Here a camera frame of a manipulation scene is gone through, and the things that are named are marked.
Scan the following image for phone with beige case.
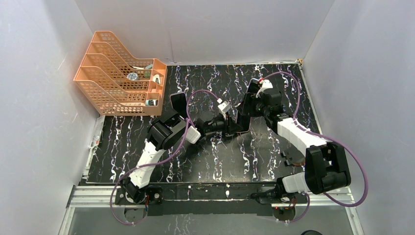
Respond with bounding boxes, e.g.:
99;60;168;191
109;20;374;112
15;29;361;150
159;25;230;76
236;102;251;133

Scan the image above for orange mesh desk organizer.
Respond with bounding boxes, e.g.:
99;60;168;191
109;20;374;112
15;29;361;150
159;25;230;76
73;31;167;116

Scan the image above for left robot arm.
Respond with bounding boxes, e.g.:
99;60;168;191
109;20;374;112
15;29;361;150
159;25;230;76
119;112;243;204

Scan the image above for phone with clear pink case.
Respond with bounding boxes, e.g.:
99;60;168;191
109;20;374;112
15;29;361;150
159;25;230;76
170;92;187;118

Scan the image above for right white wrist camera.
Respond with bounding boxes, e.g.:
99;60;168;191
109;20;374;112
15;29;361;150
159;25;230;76
255;78;273;98

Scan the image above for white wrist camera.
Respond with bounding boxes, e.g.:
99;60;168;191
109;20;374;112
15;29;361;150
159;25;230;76
217;98;231;119
255;78;273;98

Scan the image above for black stand with wooden base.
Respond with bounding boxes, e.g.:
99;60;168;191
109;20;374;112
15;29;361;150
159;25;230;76
280;151;305;166

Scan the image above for aluminium rail frame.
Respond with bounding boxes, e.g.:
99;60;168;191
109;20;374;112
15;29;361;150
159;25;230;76
66;183;357;209

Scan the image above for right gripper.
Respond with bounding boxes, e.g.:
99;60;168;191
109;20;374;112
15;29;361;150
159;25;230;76
236;93;269;118

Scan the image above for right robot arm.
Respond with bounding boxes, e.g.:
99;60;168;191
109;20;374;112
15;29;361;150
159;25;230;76
238;85;351;203

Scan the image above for round tape roll in organizer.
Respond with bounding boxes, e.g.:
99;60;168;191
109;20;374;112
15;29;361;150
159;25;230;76
126;72;138;81

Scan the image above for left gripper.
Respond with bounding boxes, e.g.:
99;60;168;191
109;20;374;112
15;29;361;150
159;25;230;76
205;112;244;137

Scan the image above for small items in organizer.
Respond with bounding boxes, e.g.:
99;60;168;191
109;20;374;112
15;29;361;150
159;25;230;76
145;99;159;106

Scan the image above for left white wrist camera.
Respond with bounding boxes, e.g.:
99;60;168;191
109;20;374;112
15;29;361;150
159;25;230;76
217;98;231;119

